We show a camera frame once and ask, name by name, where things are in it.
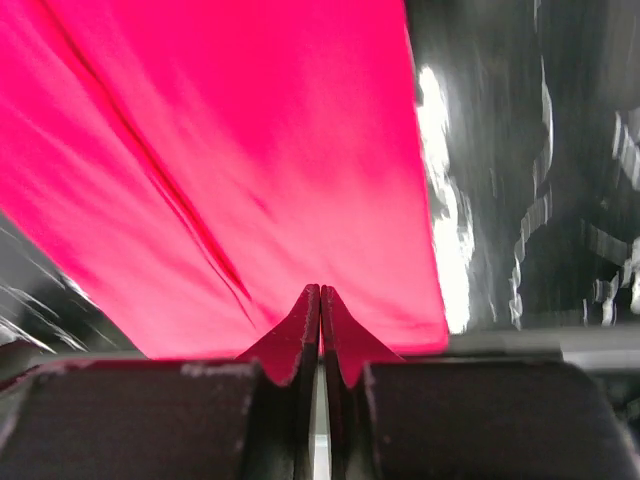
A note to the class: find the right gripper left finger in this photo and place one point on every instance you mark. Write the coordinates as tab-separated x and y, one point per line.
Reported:
279	439

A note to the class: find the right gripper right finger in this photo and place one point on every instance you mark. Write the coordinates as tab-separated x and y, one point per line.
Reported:
349	349

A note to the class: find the magenta t shirt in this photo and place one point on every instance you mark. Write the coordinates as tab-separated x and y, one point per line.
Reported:
193	165

